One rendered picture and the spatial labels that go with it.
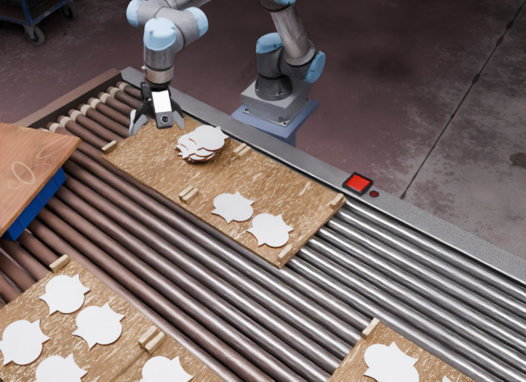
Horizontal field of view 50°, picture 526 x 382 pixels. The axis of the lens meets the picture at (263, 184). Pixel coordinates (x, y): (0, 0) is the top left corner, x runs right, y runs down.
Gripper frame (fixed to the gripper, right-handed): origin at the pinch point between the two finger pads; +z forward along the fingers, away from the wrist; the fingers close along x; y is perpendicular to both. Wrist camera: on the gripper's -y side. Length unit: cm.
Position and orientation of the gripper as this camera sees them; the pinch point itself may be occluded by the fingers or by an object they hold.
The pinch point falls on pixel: (157, 135)
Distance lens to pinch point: 163.6
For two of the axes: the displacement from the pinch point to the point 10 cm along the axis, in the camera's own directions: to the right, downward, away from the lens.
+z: -1.7, 6.3, 7.6
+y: -3.3, -7.6, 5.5
